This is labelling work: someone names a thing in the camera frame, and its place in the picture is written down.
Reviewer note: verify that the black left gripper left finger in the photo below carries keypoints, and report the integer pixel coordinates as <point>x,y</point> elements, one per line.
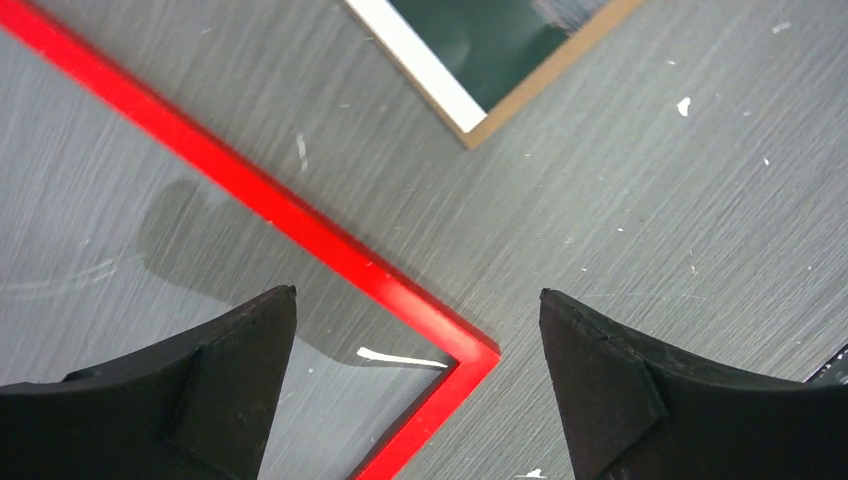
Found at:
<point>197,405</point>

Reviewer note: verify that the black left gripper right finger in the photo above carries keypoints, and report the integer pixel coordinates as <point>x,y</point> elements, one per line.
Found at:
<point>635,407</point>

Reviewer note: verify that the red picture frame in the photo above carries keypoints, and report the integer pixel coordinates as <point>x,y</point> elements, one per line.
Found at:
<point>474,353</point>

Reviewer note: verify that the brown fibreboard backing board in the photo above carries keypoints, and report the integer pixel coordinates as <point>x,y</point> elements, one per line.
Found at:
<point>610,16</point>

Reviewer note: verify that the sunset photo print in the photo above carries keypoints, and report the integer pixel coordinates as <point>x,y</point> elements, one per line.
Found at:
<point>468,55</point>

